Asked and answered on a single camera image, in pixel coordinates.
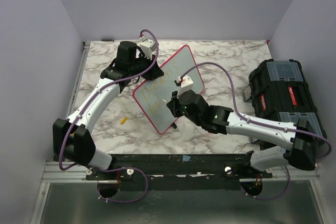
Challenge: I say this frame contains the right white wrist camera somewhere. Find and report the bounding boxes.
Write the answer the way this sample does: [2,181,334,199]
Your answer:
[174,74,194,97]

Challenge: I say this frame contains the purple cable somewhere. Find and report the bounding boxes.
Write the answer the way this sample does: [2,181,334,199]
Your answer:
[58,29,159,204]
[178,61,332,201]

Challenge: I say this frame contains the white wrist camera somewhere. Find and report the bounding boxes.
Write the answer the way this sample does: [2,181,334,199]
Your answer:
[139,36,157,60]
[174,74,194,97]

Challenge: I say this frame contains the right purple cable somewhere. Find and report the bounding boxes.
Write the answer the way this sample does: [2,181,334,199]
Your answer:
[178,61,332,201]

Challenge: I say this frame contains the black plastic toolbox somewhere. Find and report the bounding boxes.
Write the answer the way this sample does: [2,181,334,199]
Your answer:
[245,59,327,138]

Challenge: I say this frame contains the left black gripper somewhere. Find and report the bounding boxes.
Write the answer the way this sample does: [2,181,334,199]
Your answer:
[130,52,164,81]

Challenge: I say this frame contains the aluminium rail frame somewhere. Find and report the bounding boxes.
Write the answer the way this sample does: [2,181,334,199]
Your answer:
[28,41,91,224]

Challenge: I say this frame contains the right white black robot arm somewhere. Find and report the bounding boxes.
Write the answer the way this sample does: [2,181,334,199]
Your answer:
[166,90,318,178]

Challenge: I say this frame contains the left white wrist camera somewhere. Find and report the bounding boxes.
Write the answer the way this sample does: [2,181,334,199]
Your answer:
[139,36,157,60]

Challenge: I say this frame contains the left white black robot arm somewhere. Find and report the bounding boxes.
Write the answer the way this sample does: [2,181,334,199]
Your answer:
[52,37,164,179]

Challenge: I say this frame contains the yellow marker cap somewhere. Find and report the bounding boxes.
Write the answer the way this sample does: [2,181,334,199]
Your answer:
[120,116,127,125]

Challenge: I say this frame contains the pink framed whiteboard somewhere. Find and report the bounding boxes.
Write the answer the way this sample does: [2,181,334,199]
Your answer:
[133,45,196,134]

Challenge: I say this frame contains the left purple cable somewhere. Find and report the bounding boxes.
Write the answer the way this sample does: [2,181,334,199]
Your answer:
[58,29,159,204]

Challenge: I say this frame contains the black base frame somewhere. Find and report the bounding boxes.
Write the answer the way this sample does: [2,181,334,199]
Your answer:
[86,153,271,193]

